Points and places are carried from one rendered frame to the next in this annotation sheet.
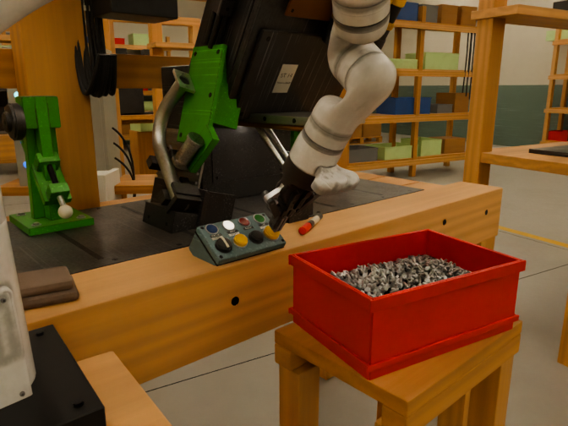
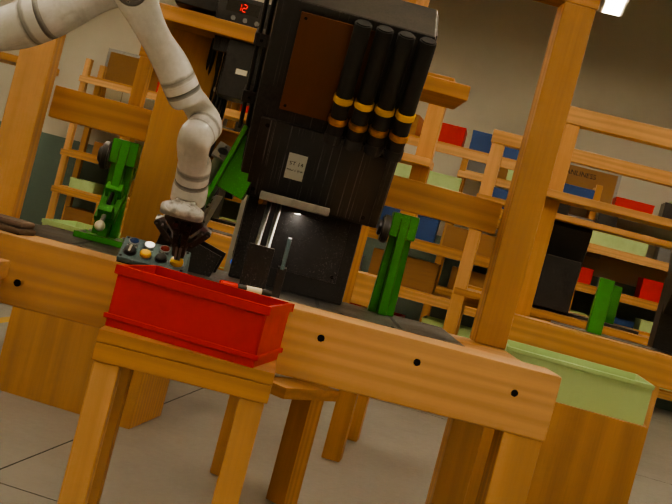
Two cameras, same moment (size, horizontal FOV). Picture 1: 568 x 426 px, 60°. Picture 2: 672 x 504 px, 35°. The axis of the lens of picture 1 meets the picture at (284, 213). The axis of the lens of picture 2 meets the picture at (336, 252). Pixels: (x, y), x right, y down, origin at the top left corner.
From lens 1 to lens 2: 188 cm
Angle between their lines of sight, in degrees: 41
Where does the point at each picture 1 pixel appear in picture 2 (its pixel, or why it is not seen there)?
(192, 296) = (86, 269)
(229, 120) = (235, 189)
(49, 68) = (167, 129)
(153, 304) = (56, 259)
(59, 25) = not seen: hidden behind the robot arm
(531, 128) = not seen: outside the picture
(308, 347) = not seen: hidden behind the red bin
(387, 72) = (192, 130)
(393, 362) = (124, 320)
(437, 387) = (133, 343)
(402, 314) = (141, 289)
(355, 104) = (181, 150)
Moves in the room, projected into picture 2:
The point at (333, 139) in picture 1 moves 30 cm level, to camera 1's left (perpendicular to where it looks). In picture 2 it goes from (181, 176) to (92, 153)
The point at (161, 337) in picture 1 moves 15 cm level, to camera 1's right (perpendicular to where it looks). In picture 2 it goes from (54, 285) to (95, 302)
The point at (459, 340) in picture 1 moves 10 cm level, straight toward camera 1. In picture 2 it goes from (187, 340) to (138, 330)
